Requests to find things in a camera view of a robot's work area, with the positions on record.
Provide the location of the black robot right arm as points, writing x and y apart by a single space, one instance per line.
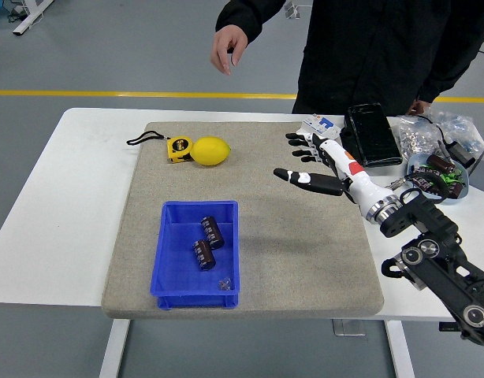
435 244

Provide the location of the clear bag of metal washers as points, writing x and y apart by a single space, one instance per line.
413 136

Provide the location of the white desk frame foot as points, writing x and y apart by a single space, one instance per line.
29 17

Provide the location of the dark brown cylindrical battery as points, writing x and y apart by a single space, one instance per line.
441 163
422 183
212 232
423 170
456 191
204 255

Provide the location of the white table leg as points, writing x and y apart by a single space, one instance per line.
114 350
401 350

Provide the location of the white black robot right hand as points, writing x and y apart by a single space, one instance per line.
344 165

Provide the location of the black rectangular case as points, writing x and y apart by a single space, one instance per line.
370 136

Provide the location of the person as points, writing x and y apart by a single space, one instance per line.
376 47

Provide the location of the grey metal table bracket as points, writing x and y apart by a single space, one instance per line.
348 328

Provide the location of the yellow lemon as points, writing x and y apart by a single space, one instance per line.
210 150

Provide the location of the blue plastic box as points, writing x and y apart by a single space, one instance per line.
175 256

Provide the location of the light blue bowl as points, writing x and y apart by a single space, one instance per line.
462 195

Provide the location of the grey-brown mat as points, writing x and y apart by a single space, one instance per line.
285 244

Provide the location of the person's right hand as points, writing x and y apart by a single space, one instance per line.
228 43

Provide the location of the clear bag of blue parts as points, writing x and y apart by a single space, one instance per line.
460 128

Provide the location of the small metal screws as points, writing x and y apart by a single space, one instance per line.
225 284

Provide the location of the small green plastic parts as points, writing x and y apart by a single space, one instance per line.
451 178

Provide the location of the white circuit breaker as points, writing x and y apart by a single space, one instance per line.
325 125

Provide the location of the yellow tape measure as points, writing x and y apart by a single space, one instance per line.
179 149

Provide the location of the black power adapter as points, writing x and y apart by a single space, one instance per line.
462 153

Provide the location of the person's left hand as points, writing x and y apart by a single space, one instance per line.
418 107

